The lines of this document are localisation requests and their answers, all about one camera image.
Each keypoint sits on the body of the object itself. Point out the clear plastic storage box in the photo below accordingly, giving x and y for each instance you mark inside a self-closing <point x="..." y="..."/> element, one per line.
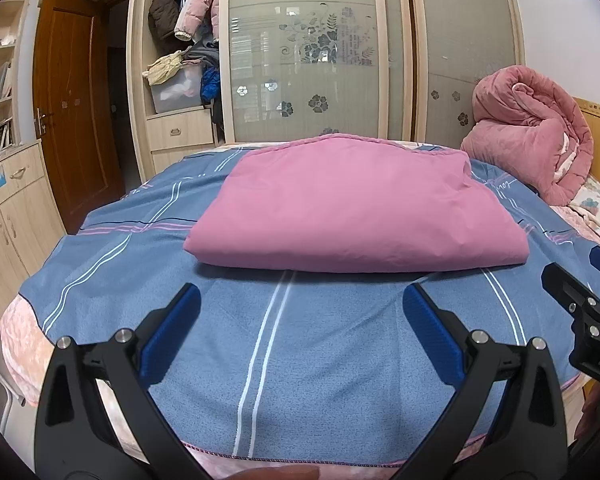
<point x="175" y="95"/>

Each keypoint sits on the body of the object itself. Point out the brown wooden door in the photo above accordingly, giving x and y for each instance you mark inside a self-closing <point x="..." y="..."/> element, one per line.
<point x="75" y="110"/>

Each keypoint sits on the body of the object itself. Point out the pink puffer jacket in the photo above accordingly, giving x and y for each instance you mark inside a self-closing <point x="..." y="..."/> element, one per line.
<point x="197" y="5"/>

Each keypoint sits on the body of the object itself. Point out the rolled pink quilt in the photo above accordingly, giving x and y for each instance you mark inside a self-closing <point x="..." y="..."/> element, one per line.
<point x="530" y="130"/>

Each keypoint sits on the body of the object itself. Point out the blue striped blanket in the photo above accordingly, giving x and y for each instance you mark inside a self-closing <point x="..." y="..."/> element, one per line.
<point x="330" y="350"/>

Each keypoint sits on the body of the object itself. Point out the grey folded clothes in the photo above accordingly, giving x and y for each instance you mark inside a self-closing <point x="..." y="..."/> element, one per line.
<point x="202" y="55"/>

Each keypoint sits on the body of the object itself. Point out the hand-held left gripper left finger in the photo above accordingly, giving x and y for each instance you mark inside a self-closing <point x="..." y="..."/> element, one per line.
<point x="172" y="330"/>

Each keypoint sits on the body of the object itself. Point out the person's left hand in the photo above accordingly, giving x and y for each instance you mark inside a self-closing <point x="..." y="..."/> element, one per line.
<point x="280" y="474"/>

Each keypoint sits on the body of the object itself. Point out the beige wardrobe drawer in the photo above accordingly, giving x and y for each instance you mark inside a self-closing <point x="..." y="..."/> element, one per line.
<point x="180" y="130"/>

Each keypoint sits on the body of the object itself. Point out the pink floral bed sheet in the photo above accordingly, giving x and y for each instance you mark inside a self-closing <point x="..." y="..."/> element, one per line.
<point x="25" y="350"/>

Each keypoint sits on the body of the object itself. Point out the pink and white hooded jacket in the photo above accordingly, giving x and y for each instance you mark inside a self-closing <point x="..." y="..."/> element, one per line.
<point x="350" y="210"/>

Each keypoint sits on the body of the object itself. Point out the beige wardrobe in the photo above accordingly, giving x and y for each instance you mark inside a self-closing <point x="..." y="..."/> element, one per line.
<point x="137" y="85"/>

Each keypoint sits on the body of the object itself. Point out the frosted floral sliding door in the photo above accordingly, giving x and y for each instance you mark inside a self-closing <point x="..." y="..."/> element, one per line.
<point x="465" y="30"/>
<point x="305" y="35"/>

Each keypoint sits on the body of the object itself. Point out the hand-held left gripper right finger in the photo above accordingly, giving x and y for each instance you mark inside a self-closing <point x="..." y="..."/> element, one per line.
<point x="430" y="330"/>

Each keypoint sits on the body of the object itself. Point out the beige bookshelf cabinet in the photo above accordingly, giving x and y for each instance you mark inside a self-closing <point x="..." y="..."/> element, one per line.
<point x="15" y="220"/>

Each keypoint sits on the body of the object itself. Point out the white floral blanket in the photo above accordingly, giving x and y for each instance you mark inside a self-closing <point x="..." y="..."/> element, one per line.
<point x="597" y="210"/>

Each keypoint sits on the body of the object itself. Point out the beige crumpled cloth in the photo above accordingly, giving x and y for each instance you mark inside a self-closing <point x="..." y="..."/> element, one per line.
<point x="162" y="67"/>

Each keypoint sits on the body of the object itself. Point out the dark brown hanging coat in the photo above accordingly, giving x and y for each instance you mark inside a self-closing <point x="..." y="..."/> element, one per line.
<point x="165" y="7"/>

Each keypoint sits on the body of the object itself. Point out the blue garment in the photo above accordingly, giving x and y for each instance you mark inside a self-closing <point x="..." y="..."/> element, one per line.
<point x="210" y="85"/>

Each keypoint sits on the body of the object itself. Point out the blue sticker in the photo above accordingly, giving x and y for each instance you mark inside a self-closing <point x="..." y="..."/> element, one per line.
<point x="0" y="177"/>

